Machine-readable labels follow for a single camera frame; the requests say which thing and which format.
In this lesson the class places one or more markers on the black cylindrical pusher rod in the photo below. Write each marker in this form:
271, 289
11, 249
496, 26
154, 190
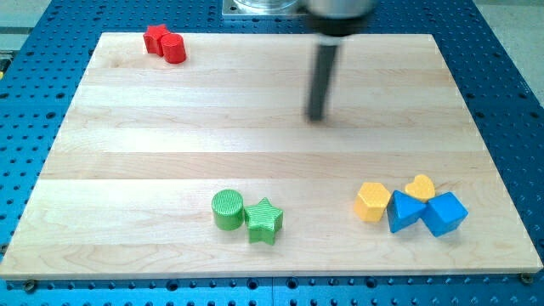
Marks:
324, 63

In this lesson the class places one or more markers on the yellow hexagon block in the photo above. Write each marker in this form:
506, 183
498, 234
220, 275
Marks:
371, 201

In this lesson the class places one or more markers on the red star block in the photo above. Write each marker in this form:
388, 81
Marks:
152, 38

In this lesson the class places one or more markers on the green star block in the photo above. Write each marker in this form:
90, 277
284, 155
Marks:
263, 221

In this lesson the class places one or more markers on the silver robot mounting plate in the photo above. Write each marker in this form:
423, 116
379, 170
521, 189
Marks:
260, 8

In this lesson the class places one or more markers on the red cylinder block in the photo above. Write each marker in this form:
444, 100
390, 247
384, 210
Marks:
173, 49

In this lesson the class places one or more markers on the yellow heart block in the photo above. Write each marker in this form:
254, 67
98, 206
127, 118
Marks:
422, 188

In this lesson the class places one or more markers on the blue triangle block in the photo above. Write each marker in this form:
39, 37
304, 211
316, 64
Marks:
403, 211

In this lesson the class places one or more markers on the green cylinder block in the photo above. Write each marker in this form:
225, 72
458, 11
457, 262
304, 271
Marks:
228, 210

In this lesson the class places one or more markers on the blue cube block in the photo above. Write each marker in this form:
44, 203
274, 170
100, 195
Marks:
443, 214

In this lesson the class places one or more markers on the light wooden board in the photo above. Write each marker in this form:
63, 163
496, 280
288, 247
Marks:
127, 188

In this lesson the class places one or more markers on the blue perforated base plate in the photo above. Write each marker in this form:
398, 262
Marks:
61, 37

